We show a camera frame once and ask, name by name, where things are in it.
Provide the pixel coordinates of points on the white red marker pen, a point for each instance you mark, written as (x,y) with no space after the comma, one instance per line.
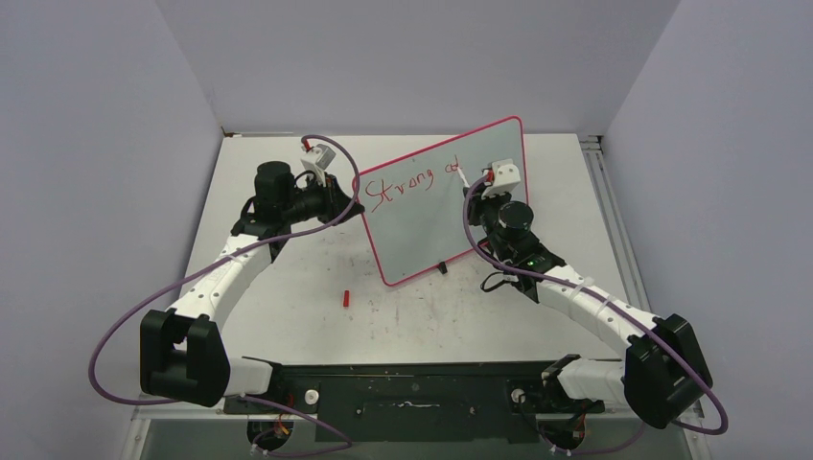
(463,178)

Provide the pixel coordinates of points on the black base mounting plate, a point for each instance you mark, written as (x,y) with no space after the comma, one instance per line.
(436,402)

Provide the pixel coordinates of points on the pink framed whiteboard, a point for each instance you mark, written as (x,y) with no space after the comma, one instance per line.
(413,203)

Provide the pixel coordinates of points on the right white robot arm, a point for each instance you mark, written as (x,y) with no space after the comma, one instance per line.
(659,372)

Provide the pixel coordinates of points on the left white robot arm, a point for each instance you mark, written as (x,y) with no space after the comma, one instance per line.
(182,356)

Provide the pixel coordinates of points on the aluminium rail frame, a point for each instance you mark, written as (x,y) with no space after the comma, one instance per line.
(292,313)

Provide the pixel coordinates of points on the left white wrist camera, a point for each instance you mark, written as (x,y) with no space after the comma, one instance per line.
(318,158)

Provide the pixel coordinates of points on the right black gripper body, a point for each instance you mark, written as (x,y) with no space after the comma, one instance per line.
(489,222)

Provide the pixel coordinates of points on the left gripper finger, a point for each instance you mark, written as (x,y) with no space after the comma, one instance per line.
(341,208)
(334,190)

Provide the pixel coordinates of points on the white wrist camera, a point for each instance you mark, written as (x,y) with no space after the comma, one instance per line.
(318,158)
(501,178)

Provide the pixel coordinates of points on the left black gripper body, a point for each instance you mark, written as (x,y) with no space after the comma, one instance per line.
(310,203)

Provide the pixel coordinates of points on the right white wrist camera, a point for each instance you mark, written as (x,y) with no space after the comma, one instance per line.
(501,178)

